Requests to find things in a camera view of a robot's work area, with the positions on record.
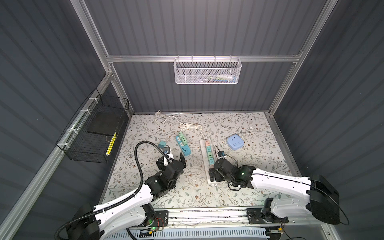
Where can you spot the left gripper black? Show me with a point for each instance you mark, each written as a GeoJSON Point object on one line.
{"type": "Point", "coordinates": [160, 166]}

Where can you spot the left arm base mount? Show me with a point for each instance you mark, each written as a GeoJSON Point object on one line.
{"type": "Point", "coordinates": [159, 219]}

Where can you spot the round light blue socket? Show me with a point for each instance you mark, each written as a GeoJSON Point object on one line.
{"type": "Point", "coordinates": [235, 142]}

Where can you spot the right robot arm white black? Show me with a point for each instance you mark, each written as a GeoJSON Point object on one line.
{"type": "Point", "coordinates": [314, 196]}

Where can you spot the teal blue power strip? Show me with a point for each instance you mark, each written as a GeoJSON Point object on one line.
{"type": "Point", "coordinates": [186, 151]}

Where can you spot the aluminium rail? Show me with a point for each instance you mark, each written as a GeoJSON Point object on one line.
{"type": "Point", "coordinates": [218, 216]}

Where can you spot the white wire mesh basket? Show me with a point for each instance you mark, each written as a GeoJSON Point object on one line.
{"type": "Point", "coordinates": [207, 71]}

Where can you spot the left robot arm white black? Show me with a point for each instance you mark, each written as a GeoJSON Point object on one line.
{"type": "Point", "coordinates": [130, 210]}

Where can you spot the black wire mesh basket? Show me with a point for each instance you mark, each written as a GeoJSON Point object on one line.
{"type": "Point", "coordinates": [89, 138]}

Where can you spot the floral table mat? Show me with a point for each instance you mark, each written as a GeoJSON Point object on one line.
{"type": "Point", "coordinates": [261, 150]}

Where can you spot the long white power strip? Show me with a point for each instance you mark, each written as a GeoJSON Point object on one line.
{"type": "Point", "coordinates": [207, 159]}

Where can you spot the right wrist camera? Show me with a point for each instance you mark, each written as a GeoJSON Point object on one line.
{"type": "Point", "coordinates": [221, 155]}

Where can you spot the white vent grille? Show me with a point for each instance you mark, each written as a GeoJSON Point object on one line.
{"type": "Point", "coordinates": [203, 233]}

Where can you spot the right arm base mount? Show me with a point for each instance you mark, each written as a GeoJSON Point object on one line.
{"type": "Point", "coordinates": [264, 215]}

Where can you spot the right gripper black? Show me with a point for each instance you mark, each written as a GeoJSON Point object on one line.
{"type": "Point", "coordinates": [215, 177]}

